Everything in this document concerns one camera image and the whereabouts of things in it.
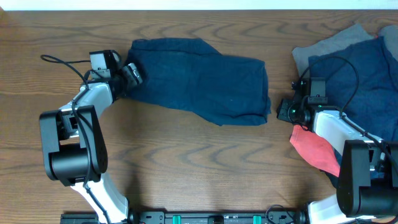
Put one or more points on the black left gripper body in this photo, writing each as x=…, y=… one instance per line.
x=129, y=75

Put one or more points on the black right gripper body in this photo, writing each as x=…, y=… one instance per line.
x=290, y=112

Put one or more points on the dark navy blue shorts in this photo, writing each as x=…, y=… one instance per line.
x=191, y=75

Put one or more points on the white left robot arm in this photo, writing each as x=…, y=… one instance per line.
x=74, y=150

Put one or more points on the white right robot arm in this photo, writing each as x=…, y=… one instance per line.
x=363, y=167

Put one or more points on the red garment on pile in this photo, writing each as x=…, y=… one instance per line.
x=315, y=150

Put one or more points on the navy blue garment on pile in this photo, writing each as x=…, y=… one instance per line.
x=372, y=101

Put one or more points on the black garment under pile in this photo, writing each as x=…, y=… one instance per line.
x=331, y=179

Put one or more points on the grey garment on pile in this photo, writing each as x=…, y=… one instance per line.
x=371, y=55

